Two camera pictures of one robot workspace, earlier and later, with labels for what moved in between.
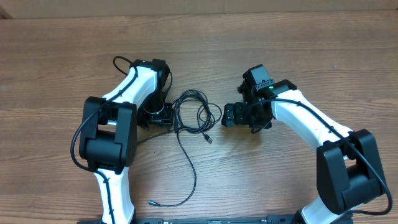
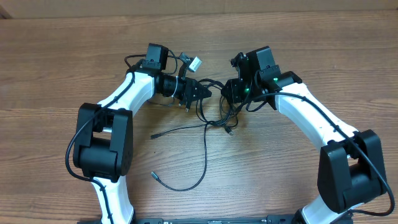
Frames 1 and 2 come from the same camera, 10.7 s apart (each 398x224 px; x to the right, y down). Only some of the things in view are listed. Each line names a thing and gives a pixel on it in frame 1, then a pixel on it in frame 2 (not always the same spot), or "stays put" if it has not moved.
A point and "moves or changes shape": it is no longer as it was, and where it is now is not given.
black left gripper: (166, 117) to (190, 86)
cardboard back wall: (46, 9) stays put
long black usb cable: (154, 203) to (158, 135)
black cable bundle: (213, 111) moves or changes shape
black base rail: (268, 219) stays put
